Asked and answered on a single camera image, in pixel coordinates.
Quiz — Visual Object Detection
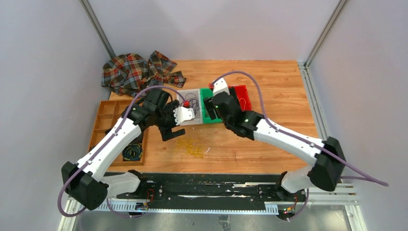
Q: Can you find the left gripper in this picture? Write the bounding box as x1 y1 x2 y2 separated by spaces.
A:
155 100 186 141

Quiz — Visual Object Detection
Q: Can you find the dark purple thin cable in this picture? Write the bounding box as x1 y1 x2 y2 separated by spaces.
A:
183 93 202 117

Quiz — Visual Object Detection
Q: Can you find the yellow thin cable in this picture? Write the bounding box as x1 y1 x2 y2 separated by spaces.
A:
173 138 204 159

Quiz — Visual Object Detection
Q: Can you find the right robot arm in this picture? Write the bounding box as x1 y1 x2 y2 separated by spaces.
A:
204 92 345 201

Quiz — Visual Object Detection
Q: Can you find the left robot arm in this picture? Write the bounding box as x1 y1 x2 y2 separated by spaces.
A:
57 86 195 217

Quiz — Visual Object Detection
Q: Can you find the green plastic bin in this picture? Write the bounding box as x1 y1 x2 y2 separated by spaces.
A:
200 88 222 124

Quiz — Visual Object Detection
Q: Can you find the white plastic bin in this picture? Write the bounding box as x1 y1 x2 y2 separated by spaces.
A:
179 89 203 126

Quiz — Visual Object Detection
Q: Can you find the red plastic bin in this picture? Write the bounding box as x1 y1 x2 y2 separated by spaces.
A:
229 85 252 111

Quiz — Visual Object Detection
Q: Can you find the wooden compartment tray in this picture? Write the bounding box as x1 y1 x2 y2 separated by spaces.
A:
89 100 149 167

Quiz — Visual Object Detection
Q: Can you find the plaid cloth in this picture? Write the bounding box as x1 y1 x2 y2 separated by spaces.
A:
101 51 187 97

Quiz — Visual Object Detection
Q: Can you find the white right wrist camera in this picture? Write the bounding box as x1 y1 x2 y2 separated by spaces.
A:
209 78 230 96

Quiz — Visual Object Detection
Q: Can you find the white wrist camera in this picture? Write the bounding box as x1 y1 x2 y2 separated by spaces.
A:
209 78 230 96
173 106 195 126

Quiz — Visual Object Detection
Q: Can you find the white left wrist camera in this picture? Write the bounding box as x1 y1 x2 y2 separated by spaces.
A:
173 106 195 126

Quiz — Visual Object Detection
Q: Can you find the coiled cable bundle front right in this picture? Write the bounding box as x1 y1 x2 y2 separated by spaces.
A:
122 144 143 161

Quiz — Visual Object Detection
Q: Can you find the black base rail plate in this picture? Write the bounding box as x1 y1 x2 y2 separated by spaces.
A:
117 173 306 213

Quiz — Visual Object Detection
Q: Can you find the right aluminium table rail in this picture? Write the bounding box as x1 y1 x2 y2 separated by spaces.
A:
297 62 328 140

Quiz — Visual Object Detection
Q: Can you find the left aluminium frame post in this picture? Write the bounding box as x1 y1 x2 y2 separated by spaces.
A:
79 0 116 59

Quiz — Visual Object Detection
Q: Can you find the aluminium frame post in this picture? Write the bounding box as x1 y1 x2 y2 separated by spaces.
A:
79 0 116 59
304 0 349 69

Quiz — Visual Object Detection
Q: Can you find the right aluminium frame post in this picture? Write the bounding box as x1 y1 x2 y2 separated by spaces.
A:
304 0 349 69

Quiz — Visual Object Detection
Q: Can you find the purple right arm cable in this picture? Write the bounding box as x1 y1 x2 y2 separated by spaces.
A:
208 70 390 187

